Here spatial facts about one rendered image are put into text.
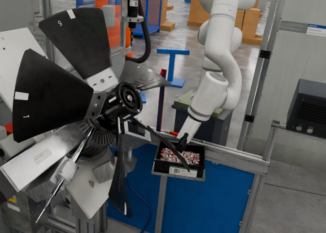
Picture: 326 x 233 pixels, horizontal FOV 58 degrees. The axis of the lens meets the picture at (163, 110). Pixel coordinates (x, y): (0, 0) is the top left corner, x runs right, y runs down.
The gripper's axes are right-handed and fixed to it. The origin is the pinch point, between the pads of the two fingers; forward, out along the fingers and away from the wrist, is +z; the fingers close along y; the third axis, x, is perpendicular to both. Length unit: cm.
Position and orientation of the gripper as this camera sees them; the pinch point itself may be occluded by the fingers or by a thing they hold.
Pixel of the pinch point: (180, 146)
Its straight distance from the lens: 113.7
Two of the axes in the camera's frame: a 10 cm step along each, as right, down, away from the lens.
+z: -3.6, 8.0, 4.8
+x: 8.6, 4.8, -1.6
